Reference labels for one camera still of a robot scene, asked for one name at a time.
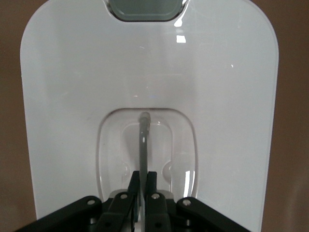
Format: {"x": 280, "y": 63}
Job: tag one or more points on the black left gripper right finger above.
{"x": 157, "y": 212}

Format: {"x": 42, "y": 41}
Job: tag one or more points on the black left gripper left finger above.
{"x": 120, "y": 212}

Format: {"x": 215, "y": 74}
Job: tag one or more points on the white box lid grey latches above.
{"x": 96, "y": 72}

